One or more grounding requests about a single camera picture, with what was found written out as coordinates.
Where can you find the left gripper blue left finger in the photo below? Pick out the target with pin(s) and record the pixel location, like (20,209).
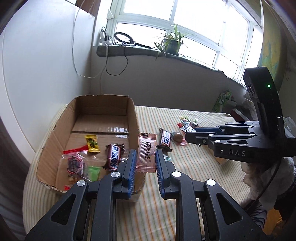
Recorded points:
(88,210)

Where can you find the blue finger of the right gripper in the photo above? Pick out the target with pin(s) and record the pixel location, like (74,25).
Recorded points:
(198,138)
(215,130)

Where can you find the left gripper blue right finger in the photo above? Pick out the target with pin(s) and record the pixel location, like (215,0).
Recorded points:
(204,210)

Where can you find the brown chocolate egg packet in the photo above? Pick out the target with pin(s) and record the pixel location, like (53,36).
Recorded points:
(178,139)

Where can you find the red dried fruit packet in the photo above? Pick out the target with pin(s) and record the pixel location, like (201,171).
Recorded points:
(76,167)
(187,125)

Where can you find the Snickers bar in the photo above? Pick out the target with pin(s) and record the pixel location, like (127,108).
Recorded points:
(114,154)
(165,140)

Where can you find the small green jelly packet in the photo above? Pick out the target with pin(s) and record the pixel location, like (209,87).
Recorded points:
(94,173)

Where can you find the pink snack packet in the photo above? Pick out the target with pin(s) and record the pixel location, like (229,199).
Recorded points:
(146,153)

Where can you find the yellow candy packet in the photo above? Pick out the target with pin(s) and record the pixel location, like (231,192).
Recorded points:
(92,143)

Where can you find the bagged sliced bread loaf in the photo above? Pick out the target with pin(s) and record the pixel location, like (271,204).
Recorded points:
(220,161)

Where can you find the teal mint candy packet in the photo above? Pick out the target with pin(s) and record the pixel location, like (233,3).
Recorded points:
(167,158)

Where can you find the white gloved right hand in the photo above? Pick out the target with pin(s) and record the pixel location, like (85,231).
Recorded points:
(267,183)

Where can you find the green paper bag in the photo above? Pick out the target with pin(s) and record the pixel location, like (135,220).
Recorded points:
(221,101)

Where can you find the striped tablecloth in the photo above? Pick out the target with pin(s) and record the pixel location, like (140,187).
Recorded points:
(146,215)

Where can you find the world map poster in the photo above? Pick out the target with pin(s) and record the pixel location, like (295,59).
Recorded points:
(273,54)

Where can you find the brown cardboard box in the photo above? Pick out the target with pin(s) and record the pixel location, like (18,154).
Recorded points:
(112,118)

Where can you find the potted spider plant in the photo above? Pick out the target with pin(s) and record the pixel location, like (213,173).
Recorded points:
(171,43)

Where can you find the grey windowsill cover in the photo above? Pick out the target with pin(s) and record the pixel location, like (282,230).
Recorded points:
(119,51)

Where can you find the white power strip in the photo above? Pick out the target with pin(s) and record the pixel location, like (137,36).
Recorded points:
(104,38)

